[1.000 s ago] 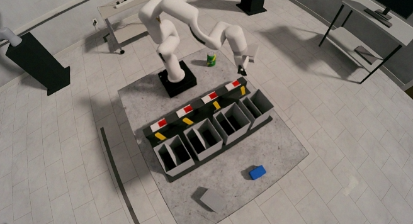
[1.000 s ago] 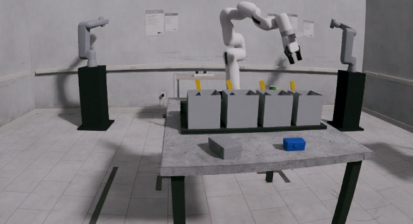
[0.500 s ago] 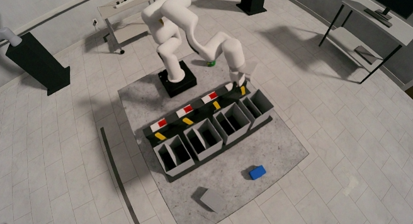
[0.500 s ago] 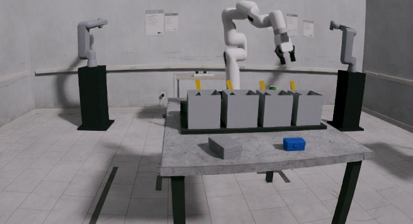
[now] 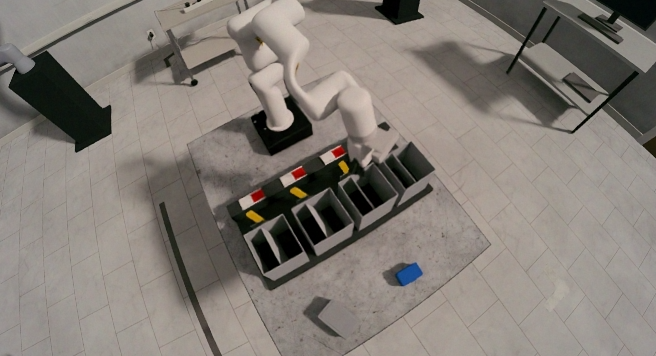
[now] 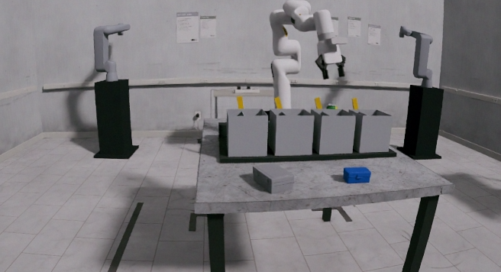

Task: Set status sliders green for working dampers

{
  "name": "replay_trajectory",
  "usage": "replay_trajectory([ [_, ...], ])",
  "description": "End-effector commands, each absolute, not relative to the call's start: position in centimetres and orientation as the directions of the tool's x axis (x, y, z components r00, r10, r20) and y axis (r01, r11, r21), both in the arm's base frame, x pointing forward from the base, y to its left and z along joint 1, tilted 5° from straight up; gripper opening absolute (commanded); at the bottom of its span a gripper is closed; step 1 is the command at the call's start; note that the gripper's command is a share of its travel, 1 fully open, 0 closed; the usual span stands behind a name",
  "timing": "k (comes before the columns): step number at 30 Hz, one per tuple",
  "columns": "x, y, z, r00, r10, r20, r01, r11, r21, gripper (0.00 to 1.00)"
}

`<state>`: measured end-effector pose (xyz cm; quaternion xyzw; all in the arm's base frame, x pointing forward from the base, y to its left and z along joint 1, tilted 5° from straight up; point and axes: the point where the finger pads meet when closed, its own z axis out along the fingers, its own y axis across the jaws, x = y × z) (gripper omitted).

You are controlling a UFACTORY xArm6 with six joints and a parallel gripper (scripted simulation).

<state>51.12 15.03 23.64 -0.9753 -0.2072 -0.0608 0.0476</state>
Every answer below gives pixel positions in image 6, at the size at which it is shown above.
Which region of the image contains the blue plastic box with latch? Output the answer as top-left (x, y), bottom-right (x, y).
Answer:
top-left (343, 167), bottom-right (371, 183)

